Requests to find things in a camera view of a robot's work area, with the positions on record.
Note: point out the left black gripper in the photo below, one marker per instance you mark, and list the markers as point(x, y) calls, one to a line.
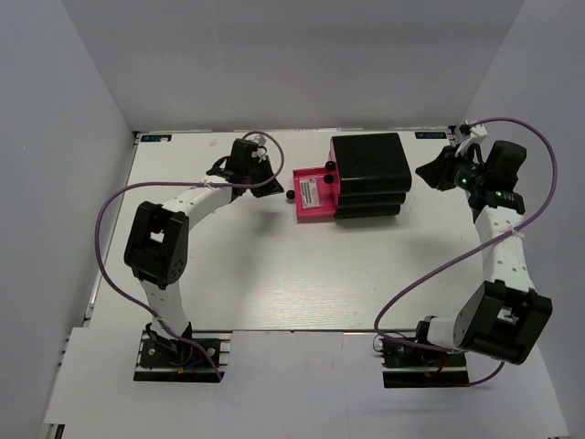
point(270, 188)

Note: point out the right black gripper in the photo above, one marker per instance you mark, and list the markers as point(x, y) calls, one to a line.
point(436, 172)

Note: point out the clear labelled makeup case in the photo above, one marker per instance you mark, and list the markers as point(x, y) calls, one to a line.
point(309, 191)

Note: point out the pink bottom drawer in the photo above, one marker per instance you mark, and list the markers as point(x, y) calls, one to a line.
point(329, 195)

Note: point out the black drawer organizer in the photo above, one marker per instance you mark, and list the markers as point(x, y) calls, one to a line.
point(374, 175)

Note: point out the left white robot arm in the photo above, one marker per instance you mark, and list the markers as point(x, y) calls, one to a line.
point(157, 248)

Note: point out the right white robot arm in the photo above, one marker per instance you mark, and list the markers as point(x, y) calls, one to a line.
point(505, 316)

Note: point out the blue label sticker right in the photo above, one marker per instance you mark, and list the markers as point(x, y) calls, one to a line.
point(430, 135)

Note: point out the blue label sticker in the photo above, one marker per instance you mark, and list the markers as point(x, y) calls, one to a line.
point(430, 135)
point(155, 138)

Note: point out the blue label sticker left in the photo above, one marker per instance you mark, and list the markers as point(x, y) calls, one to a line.
point(155, 138)

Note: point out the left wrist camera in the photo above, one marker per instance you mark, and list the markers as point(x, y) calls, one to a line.
point(260, 141)

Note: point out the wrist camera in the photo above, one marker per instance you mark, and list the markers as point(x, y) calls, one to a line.
point(468, 134)
point(260, 141)

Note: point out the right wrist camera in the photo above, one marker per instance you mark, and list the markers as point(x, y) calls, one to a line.
point(468, 134)

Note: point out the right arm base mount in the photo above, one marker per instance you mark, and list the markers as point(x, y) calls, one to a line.
point(414, 368)

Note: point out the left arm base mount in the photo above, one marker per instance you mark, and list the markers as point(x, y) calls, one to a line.
point(163, 360)

